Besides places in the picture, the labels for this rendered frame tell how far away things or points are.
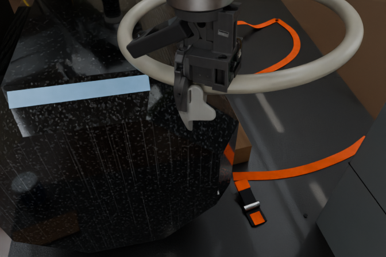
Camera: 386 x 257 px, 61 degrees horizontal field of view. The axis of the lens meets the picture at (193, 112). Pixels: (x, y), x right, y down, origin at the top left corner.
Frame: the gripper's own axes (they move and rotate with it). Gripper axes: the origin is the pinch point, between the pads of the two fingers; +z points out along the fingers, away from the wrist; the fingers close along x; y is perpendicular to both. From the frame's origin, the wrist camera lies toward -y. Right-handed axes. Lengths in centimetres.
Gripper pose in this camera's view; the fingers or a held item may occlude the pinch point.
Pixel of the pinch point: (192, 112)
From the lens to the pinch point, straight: 56.5
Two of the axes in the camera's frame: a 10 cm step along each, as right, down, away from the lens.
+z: 0.5, 7.6, 6.5
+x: 3.9, -6.2, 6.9
